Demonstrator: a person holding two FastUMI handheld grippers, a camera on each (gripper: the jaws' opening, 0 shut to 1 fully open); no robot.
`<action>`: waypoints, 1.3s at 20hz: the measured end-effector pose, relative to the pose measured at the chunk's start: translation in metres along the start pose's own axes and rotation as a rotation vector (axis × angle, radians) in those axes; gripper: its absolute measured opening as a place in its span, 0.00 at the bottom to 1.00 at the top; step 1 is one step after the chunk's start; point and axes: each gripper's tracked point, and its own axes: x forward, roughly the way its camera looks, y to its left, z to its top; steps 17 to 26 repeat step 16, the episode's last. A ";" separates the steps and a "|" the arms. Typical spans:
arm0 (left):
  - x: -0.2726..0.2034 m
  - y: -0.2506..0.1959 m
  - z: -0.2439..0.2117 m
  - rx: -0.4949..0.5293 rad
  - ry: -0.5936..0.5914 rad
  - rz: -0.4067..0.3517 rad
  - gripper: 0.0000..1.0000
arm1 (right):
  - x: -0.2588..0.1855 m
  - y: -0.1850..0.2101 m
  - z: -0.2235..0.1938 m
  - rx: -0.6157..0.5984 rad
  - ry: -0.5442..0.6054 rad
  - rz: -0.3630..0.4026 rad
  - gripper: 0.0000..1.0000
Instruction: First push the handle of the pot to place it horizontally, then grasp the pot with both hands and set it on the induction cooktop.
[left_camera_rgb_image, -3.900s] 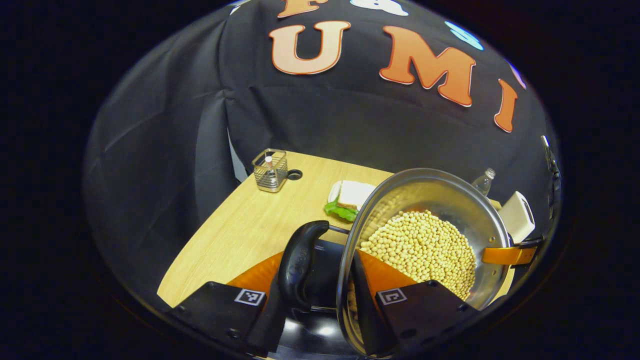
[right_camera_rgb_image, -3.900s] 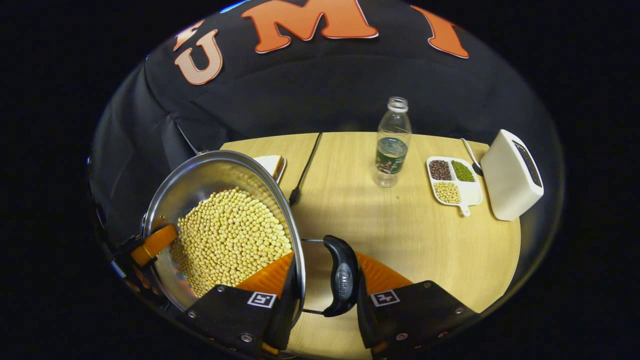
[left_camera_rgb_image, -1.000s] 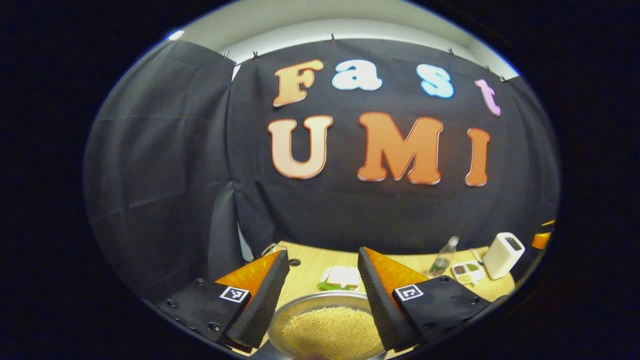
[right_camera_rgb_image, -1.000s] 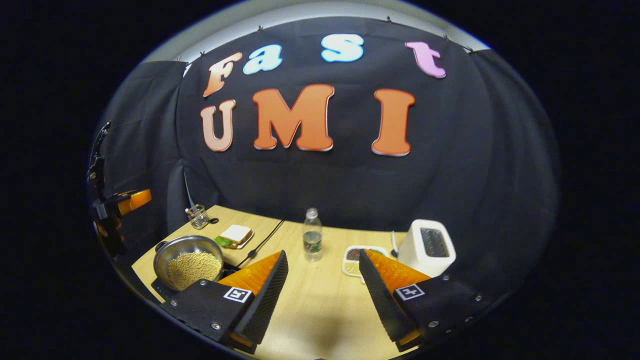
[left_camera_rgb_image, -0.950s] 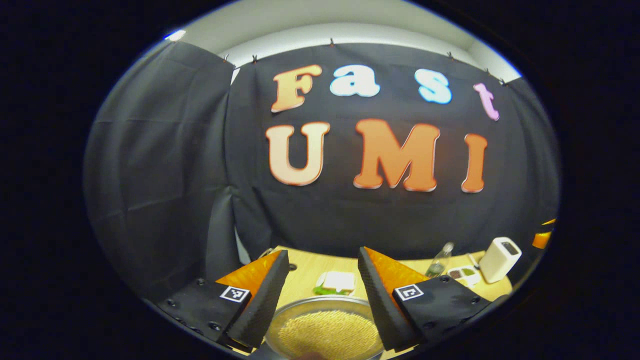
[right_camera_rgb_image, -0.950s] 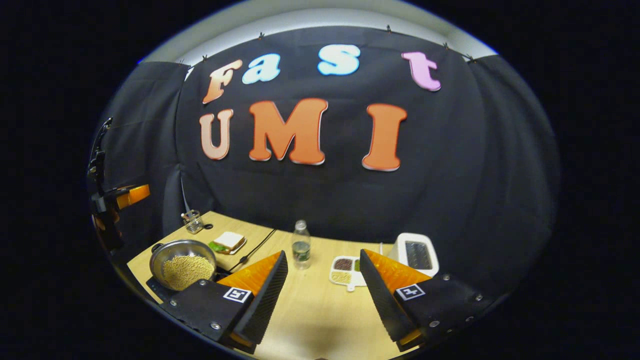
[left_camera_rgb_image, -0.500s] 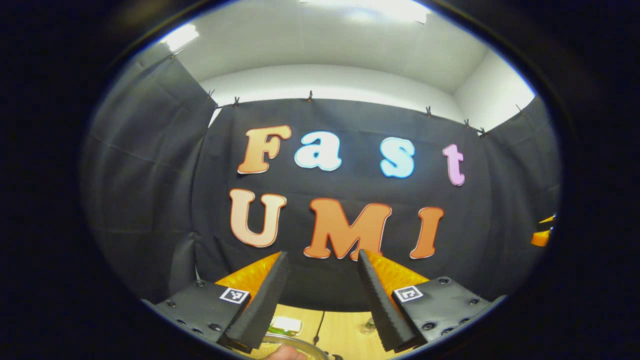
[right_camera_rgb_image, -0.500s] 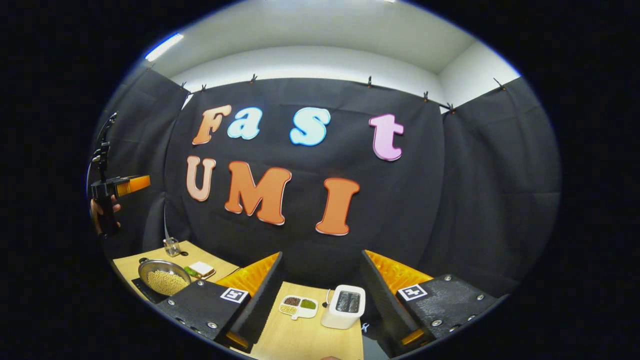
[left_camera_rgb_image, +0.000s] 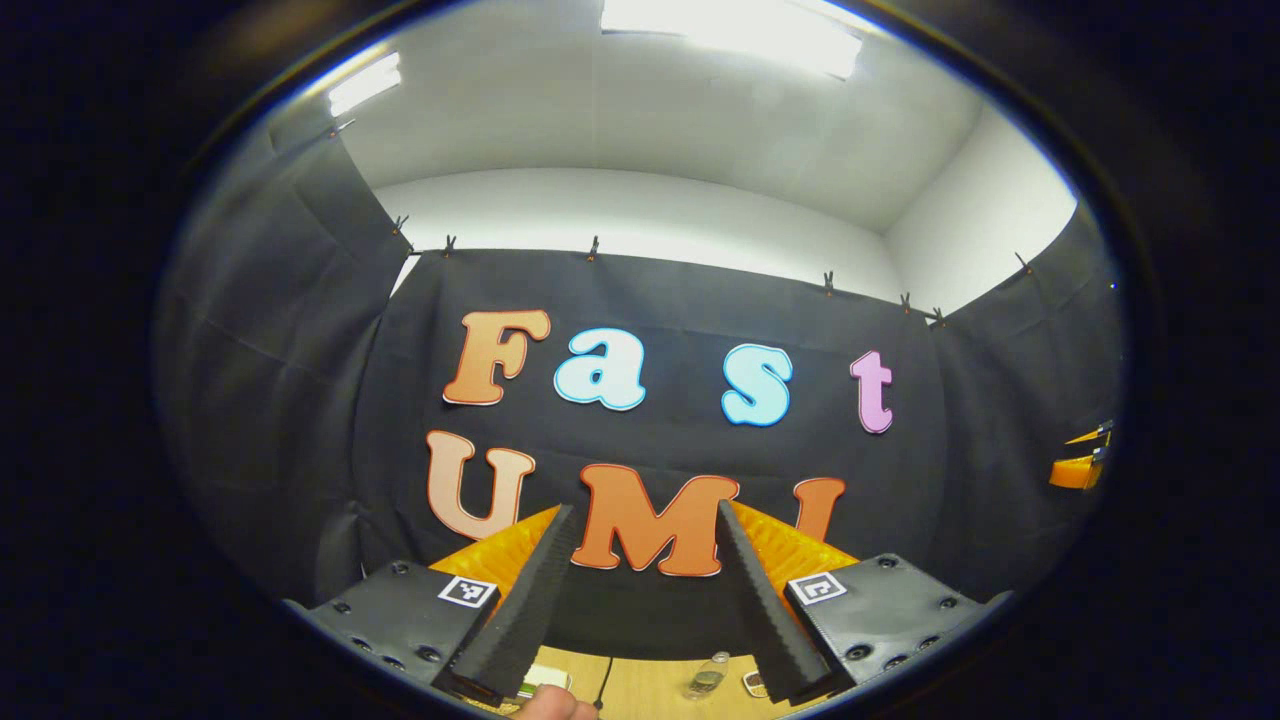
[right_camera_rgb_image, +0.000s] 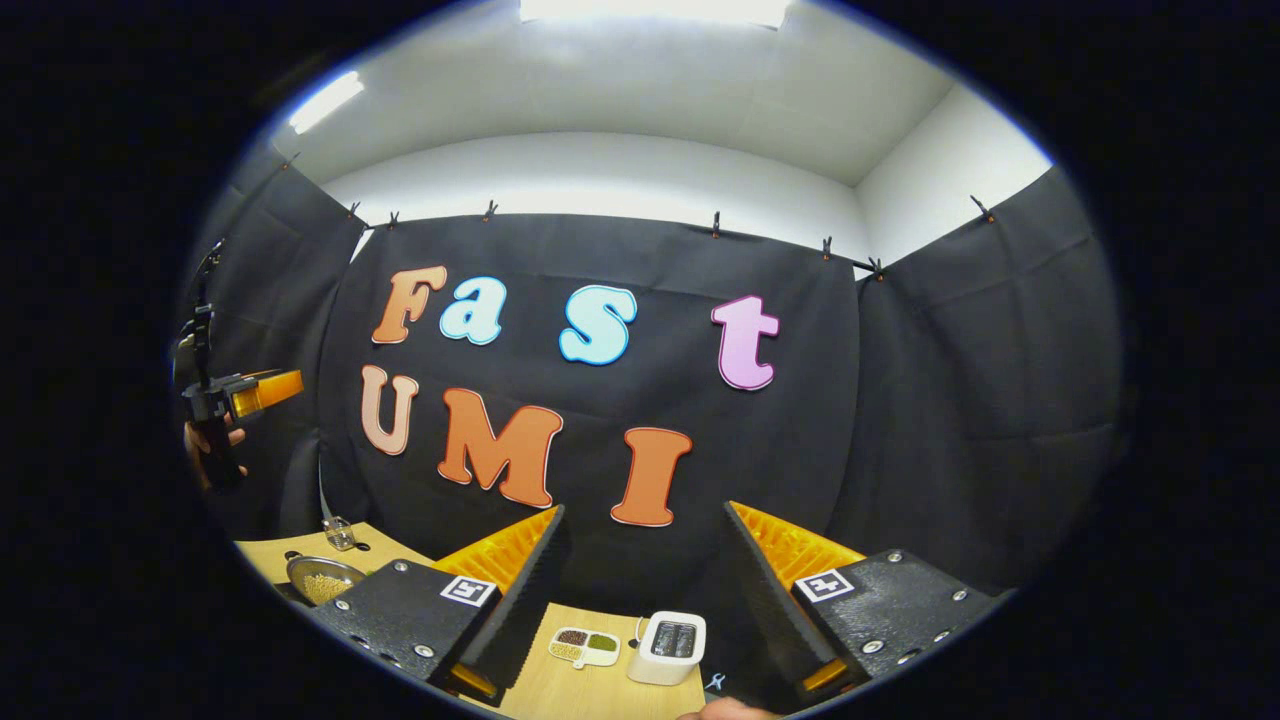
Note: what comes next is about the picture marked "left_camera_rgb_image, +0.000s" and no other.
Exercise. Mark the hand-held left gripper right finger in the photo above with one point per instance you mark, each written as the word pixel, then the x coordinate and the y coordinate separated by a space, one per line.
pixel 765 610

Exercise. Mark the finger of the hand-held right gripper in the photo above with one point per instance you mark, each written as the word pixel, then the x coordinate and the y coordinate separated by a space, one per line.
pixel 1075 470

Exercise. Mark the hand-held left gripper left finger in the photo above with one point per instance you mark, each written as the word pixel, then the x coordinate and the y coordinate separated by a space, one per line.
pixel 530 620

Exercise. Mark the sandwich with lettuce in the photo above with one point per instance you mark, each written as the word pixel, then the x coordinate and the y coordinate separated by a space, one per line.
pixel 548 680

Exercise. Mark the white divided seasoning tray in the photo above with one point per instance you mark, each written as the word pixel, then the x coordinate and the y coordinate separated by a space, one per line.
pixel 755 684

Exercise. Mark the clear plastic water bottle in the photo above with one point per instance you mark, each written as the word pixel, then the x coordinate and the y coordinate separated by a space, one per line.
pixel 707 680

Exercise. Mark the row of black backdrop clips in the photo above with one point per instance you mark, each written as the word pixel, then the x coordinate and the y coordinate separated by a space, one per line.
pixel 593 248

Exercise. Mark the large ceiling light panel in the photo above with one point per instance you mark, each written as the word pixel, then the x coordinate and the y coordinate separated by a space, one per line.
pixel 730 30

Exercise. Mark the narrow ceiling light panel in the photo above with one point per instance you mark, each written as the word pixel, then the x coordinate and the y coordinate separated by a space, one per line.
pixel 365 85

